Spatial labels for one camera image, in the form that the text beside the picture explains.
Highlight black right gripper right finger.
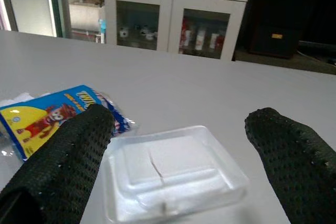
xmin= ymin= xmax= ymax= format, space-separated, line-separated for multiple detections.
xmin=244 ymin=107 xmax=336 ymax=224

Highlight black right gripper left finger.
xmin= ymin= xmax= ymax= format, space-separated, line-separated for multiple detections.
xmin=0 ymin=103 xmax=116 ymax=224

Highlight blue yellow snack box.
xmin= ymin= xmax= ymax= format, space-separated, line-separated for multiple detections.
xmin=0 ymin=84 xmax=116 ymax=161

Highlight dark wooden speaker box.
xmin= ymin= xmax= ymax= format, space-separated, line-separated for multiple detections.
xmin=248 ymin=0 xmax=303 ymax=59

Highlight white storage box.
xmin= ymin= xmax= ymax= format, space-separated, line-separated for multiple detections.
xmin=69 ymin=0 xmax=102 ymax=31

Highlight grey metal pole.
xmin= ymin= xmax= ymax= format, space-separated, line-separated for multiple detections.
xmin=56 ymin=0 xmax=73 ymax=39

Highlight white glass-door cabinet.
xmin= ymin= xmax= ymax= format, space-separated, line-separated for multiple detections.
xmin=103 ymin=0 xmax=249 ymax=61

